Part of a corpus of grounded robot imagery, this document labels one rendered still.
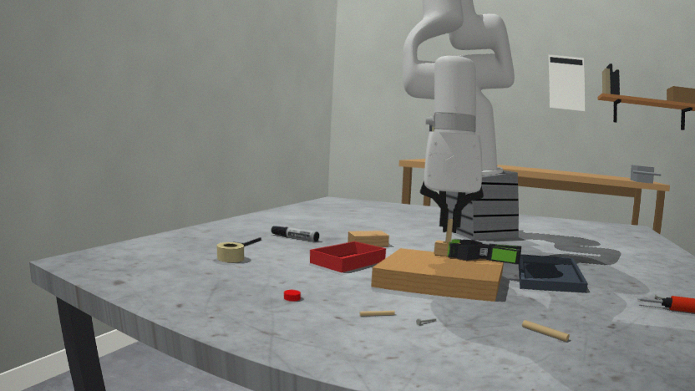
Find tan cylindrical ring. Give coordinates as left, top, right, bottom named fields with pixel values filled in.
left=217, top=242, right=244, bottom=262

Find light brown wooden block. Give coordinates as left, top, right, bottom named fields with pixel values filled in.
left=347, top=231, right=389, bottom=247

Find light brown wooden board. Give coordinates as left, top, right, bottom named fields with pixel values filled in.
left=371, top=248, right=504, bottom=302

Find red rectangular tray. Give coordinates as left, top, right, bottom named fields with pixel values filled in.
left=310, top=241, right=386, bottom=272

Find red short cylinder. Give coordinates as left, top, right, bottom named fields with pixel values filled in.
left=284, top=290, right=301, bottom=302

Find white marker pen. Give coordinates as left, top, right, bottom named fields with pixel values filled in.
left=271, top=226, right=319, bottom=241

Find light wooden dowel pin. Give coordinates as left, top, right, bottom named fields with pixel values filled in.
left=446, top=219, right=453, bottom=242

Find small wooden block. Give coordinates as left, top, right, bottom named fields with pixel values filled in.
left=434, top=241, right=449, bottom=256

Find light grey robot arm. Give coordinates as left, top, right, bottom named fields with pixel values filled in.
left=403, top=0, right=515, bottom=175

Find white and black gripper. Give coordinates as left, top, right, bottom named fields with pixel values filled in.
left=420, top=129, right=484, bottom=233

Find tan wooden dowel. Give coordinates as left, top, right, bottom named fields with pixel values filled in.
left=522, top=320, right=570, bottom=342
left=360, top=311, right=395, bottom=316

